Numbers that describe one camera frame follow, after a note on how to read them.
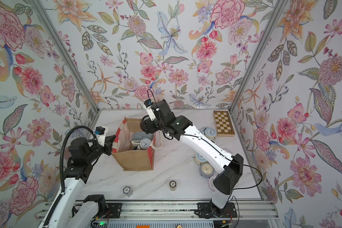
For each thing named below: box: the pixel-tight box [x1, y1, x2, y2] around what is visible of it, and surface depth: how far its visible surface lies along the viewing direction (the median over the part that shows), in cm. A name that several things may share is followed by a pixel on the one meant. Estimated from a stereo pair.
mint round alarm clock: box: [193, 152, 208, 166], surface depth 90 cm
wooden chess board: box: [212, 110, 235, 137], surface depth 112 cm
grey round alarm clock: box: [199, 161, 215, 179], surface depth 86 cm
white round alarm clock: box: [137, 138, 152, 150], surface depth 90 cm
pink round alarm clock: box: [207, 174, 219, 192], surface depth 84 cm
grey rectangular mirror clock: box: [129, 131, 154, 145], surface depth 95 cm
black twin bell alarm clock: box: [139, 114, 159, 134], surface depth 65 cm
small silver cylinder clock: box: [123, 186, 134, 198], surface depth 77 cm
